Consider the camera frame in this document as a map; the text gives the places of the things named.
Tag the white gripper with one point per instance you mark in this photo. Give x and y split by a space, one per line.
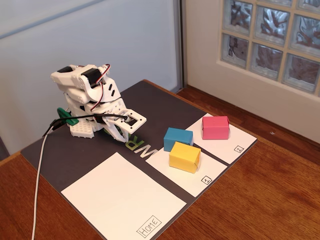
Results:
115 130

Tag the red paper box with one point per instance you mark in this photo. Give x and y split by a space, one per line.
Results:
215 127

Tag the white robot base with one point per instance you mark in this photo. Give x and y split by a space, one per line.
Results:
81 130

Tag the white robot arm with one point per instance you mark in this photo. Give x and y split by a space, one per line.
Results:
72 80

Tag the white paper sheet marked home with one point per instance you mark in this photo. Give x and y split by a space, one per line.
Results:
120 190

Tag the blue paper box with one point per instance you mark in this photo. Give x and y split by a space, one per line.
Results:
176 137

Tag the yellow paper box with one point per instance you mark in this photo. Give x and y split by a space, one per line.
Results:
183 157

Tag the dark grey mat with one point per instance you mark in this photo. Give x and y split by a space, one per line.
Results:
75 155

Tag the green clamp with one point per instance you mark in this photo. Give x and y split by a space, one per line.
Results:
66 116

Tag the white paper sheet marked 1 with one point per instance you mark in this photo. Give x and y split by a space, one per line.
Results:
190 180

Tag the white paper sheet marked 2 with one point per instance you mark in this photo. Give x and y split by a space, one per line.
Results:
220 150

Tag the frosted door panel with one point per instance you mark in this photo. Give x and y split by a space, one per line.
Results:
75 37

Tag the glass block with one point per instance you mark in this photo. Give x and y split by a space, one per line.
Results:
307 35
267 60
235 50
310 5
300 72
237 15
275 2
272 25

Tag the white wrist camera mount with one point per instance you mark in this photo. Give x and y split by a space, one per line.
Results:
140 122

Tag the grey metal door frame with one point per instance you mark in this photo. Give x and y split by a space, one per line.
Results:
180 37

